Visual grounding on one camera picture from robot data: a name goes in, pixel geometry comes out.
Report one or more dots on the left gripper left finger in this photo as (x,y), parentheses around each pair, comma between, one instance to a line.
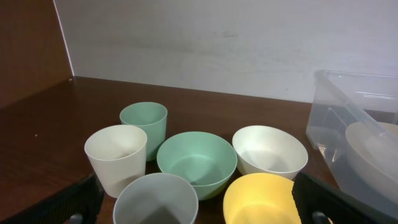
(78,203)

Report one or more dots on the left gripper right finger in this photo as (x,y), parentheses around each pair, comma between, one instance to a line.
(318,202)

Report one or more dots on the cream plate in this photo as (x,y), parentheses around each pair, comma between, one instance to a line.
(374,157)

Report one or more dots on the yellow bowl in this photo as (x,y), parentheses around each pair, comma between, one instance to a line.
(260,198)

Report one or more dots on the cream cup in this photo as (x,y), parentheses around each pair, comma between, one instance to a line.
(118,156)

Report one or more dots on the grey cup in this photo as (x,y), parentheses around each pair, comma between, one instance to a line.
(157,198)

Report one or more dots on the white bowl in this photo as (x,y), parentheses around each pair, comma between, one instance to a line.
(264,149)

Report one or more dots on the clear plastic storage bin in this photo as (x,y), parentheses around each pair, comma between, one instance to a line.
(340,100)

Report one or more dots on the green cup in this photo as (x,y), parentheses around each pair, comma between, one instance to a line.
(150,117)

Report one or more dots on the green bowl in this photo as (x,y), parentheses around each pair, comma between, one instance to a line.
(205,160)

